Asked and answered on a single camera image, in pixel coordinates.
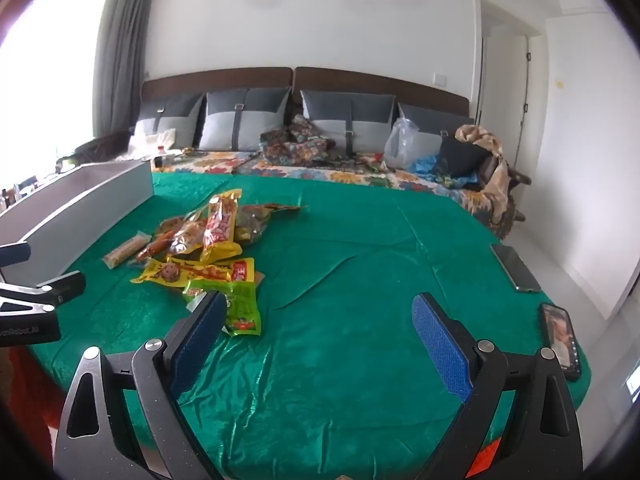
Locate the orange sausage snack packet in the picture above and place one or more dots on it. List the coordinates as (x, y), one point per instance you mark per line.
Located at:
(172, 240)

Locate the red cloth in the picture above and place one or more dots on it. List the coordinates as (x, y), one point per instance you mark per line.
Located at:
(30, 375)

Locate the blue plastic bag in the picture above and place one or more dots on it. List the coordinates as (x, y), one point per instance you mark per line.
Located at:
(425, 165)

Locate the grey white pillows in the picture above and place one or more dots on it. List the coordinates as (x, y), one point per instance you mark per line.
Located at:
(380, 82)

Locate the black smartphone lit screen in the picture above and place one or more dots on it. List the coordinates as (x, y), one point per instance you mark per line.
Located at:
(561, 340)

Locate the grey curtain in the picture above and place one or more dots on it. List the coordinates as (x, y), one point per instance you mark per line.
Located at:
(125, 35)

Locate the dark chair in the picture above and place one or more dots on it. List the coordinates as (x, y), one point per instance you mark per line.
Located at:
(100, 146)

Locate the pile of clothes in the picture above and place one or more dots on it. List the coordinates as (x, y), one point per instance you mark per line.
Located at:
(500, 185)

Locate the grey rectangular storage box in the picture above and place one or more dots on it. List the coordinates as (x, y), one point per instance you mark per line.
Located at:
(100, 195)

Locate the black bag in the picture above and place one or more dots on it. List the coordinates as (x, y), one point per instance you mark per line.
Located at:
(460, 157)

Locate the beige snack bar packet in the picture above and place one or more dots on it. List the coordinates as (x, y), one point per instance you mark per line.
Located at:
(125, 251)

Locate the wooden chair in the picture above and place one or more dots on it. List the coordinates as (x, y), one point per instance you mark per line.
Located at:
(520, 177)

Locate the long yellow red snack packet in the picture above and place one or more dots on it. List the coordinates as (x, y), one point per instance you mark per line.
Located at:
(222, 225)

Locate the white door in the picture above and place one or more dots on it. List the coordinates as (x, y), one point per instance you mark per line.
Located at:
(535, 110)

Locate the clear plastic bag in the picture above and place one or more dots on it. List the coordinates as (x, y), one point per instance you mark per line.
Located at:
(402, 142)

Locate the green snack packet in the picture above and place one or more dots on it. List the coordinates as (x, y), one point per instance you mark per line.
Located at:
(242, 307)

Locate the yellow cartoon snack packet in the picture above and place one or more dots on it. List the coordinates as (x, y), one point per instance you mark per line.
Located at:
(170, 272)

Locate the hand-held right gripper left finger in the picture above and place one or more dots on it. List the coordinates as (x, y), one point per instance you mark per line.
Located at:
(200, 340)

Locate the white wall switch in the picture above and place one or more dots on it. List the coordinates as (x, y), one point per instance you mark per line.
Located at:
(440, 79)

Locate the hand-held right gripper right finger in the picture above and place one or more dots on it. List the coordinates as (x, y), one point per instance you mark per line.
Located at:
(440, 350)

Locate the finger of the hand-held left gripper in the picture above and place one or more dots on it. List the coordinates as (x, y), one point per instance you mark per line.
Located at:
(14, 254)
(67, 285)

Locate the grey two-tone pillow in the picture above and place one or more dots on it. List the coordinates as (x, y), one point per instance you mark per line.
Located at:
(250, 120)
(435, 120)
(170, 120)
(350, 120)

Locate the small bottle red cap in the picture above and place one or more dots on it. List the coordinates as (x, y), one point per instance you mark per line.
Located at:
(160, 156)

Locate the green cloth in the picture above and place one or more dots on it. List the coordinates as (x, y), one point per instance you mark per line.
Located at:
(350, 310)

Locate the dark floral folded quilt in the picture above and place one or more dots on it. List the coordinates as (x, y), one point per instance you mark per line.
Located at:
(295, 146)

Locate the grey smartphone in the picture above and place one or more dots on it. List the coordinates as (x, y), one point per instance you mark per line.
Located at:
(515, 267)

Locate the floral bedsheet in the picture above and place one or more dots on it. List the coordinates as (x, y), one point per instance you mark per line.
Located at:
(350, 176)

